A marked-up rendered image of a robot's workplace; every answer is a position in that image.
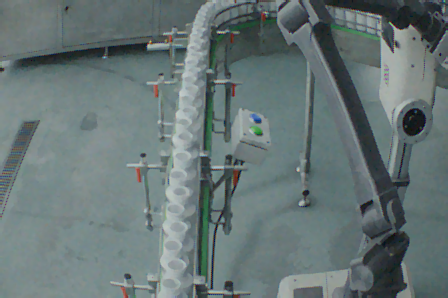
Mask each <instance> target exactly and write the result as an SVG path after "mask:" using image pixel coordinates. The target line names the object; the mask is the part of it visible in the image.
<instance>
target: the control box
mask: <svg viewBox="0 0 448 298"><path fill-rule="evenodd" d="M251 113H255V112H252V111H249V110H246V109H243V108H240V109H239V111H238V114H237V115H236V118H235V120H234V122H233V124H232V127H231V155H232V157H233V158H235V161H234V162H233V165H238V164H239V162H240V165H241V166H242V165H243V162H249V163H253V164H256V165H259V166H261V165H262V163H263V161H264V159H265V157H266V155H267V153H268V150H269V149H270V147H271V139H270V130H269V122H268V120H267V117H264V116H261V115H258V114H255V115H257V116H259V117H260V118H262V121H261V122H255V121H253V120H252V119H251V118H250V114H251ZM253 126H258V127H260V128H261V129H262V130H263V133H262V134H256V133H254V132H253V131H252V130H251V128H252V127H253ZM224 181H225V176H224V174H223V176H222V177H221V178H220V179H219V180H218V181H217V182H216V184H215V185H214V186H213V180H212V181H211V189H210V193H211V200H212V204H213V194H214V193H215V191H216V190H217V189H218V188H219V187H220V186H221V185H222V183H223V182H224ZM218 225H219V224H216V226H215V229H214V233H213V241H212V266H211V280H210V289H211V290H212V289H213V278H214V262H215V259H214V248H215V238H216V232H217V228H218Z"/></svg>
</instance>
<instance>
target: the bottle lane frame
mask: <svg viewBox="0 0 448 298"><path fill-rule="evenodd" d="M214 65H215V50H211V58H210V69H213V73H214ZM207 107H208V110H207V119H205V120H207V127H206V128H207V129H206V141H205V142H206V148H204V149H205V150H210V156H211V160H210V162H211V163H212V142H213V132H212V120H213V119H212V113H213V108H214V95H213V97H208V106H207ZM202 192H203V199H201V200H203V204H202V209H201V210H202V218H201V219H200V220H202V221H201V228H199V229H200V230H201V234H202V238H199V239H201V248H198V249H200V250H201V255H200V258H198V259H199V260H200V264H201V268H198V269H200V276H206V284H208V268H209V197H210V187H203V191H202ZM208 290H210V288H209V284H208Z"/></svg>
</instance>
